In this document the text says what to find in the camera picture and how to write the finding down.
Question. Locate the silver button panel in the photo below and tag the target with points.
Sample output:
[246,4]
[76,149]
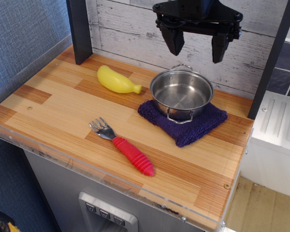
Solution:
[101,216]

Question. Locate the dark left frame post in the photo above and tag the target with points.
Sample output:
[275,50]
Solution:
[80,32]

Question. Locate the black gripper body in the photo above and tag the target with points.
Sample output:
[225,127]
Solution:
[207,17]

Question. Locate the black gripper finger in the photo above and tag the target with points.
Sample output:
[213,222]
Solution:
[174,41]
[220,44]

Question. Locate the stainless steel pot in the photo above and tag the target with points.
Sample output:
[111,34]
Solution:
[180,93]

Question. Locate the white ridged sink counter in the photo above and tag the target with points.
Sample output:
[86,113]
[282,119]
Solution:
[272,123]

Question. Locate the dark right frame post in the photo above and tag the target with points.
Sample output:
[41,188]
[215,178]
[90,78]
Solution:
[282,32]

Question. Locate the yellow plastic banana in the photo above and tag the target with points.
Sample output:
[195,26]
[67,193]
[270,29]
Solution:
[116,82]

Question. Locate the yellow object bottom left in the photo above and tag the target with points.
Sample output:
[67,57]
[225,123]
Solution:
[7,226]

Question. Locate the purple folded cloth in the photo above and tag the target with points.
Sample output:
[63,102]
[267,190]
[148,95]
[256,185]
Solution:
[188,133]

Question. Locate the dark frame post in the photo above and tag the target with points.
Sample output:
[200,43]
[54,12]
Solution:
[282,32]
[80,32]

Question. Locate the red handled fork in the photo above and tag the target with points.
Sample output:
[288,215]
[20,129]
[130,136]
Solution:
[137,158]

